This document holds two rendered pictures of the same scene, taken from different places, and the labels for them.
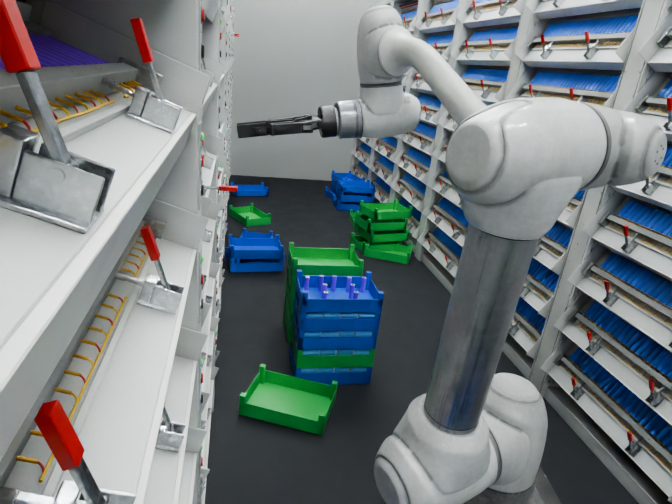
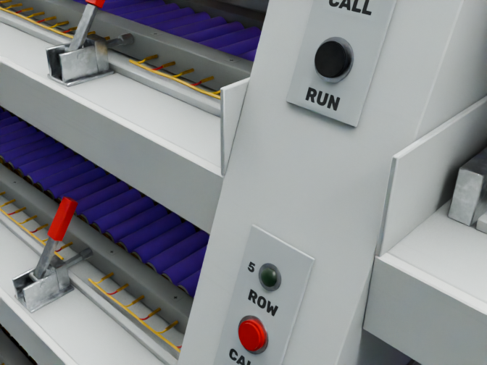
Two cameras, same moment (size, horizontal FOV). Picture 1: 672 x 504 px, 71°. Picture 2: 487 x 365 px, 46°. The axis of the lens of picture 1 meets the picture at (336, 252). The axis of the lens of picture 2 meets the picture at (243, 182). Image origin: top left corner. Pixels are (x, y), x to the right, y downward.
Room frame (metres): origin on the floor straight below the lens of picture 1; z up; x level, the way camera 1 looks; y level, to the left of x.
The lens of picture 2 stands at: (1.54, 0.18, 1.16)
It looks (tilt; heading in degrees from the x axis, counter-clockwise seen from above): 17 degrees down; 141
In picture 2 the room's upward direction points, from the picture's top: 15 degrees clockwise
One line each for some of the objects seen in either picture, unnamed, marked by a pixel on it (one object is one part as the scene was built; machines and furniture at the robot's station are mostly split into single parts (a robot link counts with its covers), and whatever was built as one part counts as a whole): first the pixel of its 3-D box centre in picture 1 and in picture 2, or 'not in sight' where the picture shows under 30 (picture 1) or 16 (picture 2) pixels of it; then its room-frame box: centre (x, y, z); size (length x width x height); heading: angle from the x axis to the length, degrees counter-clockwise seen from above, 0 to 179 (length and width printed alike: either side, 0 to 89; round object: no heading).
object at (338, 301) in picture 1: (338, 290); not in sight; (1.63, -0.02, 0.36); 0.30 x 0.20 x 0.08; 103
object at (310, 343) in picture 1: (333, 326); not in sight; (1.63, -0.02, 0.20); 0.30 x 0.20 x 0.08; 103
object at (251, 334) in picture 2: not in sight; (254, 334); (1.35, 0.37, 1.00); 0.02 x 0.01 x 0.02; 13
